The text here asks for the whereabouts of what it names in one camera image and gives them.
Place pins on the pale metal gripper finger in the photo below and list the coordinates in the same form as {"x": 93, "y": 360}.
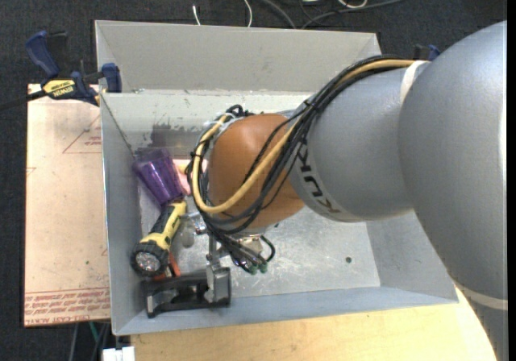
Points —
{"x": 199, "y": 226}
{"x": 221, "y": 286}

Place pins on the yellow and black flashlight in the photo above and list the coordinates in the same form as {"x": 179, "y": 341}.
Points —
{"x": 163, "y": 230}

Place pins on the black stapler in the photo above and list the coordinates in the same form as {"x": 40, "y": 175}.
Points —
{"x": 177, "y": 291}

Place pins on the small orange thing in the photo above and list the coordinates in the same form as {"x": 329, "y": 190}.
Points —
{"x": 174, "y": 266}

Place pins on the pink soft thing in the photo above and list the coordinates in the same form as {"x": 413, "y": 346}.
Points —
{"x": 182, "y": 181}

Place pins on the clear purple cup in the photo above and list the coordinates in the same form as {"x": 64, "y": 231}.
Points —
{"x": 159, "y": 174}

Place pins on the grey metal bin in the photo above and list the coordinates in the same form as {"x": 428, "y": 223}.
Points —
{"x": 314, "y": 275}

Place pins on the brown cardboard board red print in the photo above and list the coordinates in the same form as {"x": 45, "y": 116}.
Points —
{"x": 64, "y": 206}

